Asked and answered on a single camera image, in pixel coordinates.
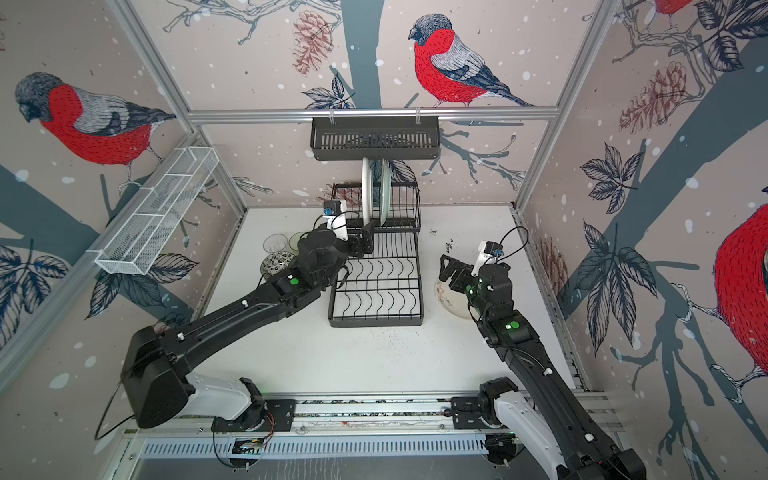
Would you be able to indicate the white plate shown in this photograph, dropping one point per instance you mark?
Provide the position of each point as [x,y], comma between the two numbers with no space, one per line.
[367,191]

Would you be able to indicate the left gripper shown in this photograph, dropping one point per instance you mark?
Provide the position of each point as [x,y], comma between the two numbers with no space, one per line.
[366,238]

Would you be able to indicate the aluminium top crossbar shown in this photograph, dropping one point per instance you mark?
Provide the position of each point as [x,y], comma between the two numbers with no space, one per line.
[215,117]

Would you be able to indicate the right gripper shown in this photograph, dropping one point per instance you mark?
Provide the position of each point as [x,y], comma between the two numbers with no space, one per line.
[458,266]

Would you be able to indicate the black hanging wire shelf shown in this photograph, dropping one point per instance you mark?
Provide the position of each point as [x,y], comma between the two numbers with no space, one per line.
[375,138]

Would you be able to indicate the cream plate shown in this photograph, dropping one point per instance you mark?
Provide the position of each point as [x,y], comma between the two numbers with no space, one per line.
[453,302]

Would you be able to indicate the clear glass tumbler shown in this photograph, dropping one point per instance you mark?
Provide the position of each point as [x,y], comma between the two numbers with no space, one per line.
[276,243]

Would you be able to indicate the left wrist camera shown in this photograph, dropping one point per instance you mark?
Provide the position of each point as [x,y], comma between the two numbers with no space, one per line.
[335,212]

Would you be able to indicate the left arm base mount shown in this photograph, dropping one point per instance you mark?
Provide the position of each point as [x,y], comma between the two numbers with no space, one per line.
[261,414]

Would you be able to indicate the aluminium front rail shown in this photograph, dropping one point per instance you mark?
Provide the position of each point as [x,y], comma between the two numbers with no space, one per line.
[356,414]

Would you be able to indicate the black two-tier dish rack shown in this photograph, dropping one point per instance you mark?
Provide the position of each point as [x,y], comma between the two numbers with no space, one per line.
[384,288]

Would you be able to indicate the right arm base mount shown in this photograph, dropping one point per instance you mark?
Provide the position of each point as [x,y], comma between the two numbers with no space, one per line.
[499,404]

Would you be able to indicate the white mesh wall basket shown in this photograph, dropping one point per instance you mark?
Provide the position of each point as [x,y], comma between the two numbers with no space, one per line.
[142,237]

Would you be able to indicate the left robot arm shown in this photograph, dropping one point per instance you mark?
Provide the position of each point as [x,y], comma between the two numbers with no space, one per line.
[159,376]

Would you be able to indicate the green plate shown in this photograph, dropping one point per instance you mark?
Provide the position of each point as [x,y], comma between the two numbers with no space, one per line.
[386,192]

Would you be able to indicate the pink floral bowl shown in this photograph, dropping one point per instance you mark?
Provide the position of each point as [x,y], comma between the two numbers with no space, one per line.
[275,262]

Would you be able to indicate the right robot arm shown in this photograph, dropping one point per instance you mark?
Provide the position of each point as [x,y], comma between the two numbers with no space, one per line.
[535,404]

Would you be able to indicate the green glass tumbler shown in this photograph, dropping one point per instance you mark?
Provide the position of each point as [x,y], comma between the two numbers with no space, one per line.
[294,241]

